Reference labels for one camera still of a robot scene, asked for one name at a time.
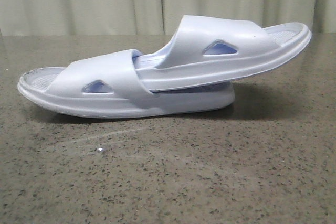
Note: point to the light blue slipper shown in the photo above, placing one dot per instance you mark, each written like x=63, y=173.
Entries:
x=108, y=86
x=208, y=50

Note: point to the white curtain backdrop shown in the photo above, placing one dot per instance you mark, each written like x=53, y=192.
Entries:
x=152, y=17

